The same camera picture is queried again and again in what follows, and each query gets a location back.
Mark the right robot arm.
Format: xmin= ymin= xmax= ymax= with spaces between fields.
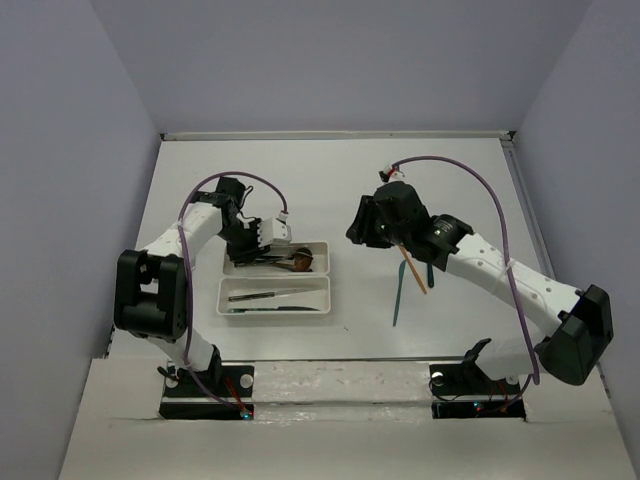
xmin=346 ymin=181 xmax=614 ymax=392

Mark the teal plastic knife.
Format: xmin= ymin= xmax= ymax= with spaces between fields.
xmin=392 ymin=260 xmax=407 ymax=328

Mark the upper white tray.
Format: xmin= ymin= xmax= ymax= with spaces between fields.
xmin=222 ymin=241 xmax=330 ymax=277

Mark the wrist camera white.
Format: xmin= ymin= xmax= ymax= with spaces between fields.
xmin=379 ymin=165 xmax=405 ymax=183
xmin=257 ymin=218 xmax=292 ymax=248

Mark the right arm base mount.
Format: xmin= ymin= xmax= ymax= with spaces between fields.
xmin=428 ymin=338 xmax=526 ymax=420

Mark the teal handled steel knife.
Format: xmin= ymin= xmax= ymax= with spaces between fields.
xmin=227 ymin=305 xmax=320 ymax=314

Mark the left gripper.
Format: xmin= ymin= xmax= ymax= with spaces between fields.
xmin=217 ymin=218 xmax=269 ymax=266

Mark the lower white tray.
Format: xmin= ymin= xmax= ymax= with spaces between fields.
xmin=216 ymin=275 xmax=331 ymax=317

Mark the white tray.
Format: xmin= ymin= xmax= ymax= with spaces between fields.
xmin=222 ymin=241 xmax=330 ymax=277
xmin=216 ymin=275 xmax=331 ymax=317

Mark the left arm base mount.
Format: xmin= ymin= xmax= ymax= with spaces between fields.
xmin=157 ymin=364 xmax=255 ymax=421

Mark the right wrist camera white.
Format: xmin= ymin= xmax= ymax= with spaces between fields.
xmin=379 ymin=165 xmax=405 ymax=183

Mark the orange plastic knife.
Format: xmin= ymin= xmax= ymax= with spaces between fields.
xmin=398 ymin=245 xmax=428 ymax=295

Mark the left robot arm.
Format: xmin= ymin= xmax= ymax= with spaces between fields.
xmin=114 ymin=171 xmax=292 ymax=395

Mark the dark handled steel knife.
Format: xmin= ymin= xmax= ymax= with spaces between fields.
xmin=227 ymin=288 xmax=317 ymax=303

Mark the copper metal spoon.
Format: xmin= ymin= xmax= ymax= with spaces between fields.
xmin=273 ymin=255 xmax=313 ymax=273

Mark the gold spoon blue handle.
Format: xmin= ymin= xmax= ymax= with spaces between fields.
xmin=427 ymin=263 xmax=435 ymax=288

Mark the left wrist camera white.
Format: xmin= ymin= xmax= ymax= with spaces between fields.
xmin=257 ymin=218 xmax=292 ymax=248

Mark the black plastic spoon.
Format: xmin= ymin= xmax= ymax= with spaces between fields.
xmin=257 ymin=246 xmax=313 ymax=264

